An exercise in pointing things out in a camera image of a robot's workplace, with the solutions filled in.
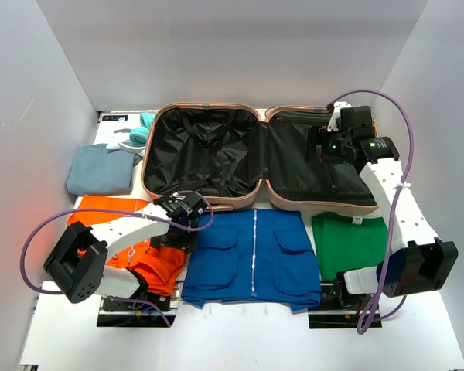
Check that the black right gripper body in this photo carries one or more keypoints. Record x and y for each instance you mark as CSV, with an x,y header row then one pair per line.
x,y
332,144

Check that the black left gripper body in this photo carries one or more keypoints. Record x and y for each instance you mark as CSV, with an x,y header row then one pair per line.
x,y
182,239

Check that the orange jacket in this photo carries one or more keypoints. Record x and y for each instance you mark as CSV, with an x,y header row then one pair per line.
x,y
131,263

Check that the blue zip jacket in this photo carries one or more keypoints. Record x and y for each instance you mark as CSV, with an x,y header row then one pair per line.
x,y
262,255

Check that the pink suitcase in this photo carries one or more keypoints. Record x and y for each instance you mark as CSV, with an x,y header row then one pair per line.
x,y
230,152

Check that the green t-shirt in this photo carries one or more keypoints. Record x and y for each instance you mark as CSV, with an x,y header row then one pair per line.
x,y
345,243

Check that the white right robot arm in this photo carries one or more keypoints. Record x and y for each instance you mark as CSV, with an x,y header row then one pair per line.
x,y
419,260

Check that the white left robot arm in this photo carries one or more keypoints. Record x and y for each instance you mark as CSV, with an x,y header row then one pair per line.
x,y
78,262

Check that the teal white cat-ear headphones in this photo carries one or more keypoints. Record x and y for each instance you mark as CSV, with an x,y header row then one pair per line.
x,y
132,140

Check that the grey-blue folded cloth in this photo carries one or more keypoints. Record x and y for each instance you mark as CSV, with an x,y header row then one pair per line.
x,y
98,171

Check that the small dark label sticker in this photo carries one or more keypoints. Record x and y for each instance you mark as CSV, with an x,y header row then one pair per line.
x,y
114,117

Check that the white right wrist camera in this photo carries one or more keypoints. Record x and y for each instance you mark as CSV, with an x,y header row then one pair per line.
x,y
335,108

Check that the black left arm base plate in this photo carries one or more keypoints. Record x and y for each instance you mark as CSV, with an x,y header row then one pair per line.
x,y
137,315

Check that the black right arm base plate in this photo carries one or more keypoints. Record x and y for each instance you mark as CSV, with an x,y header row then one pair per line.
x,y
333,314

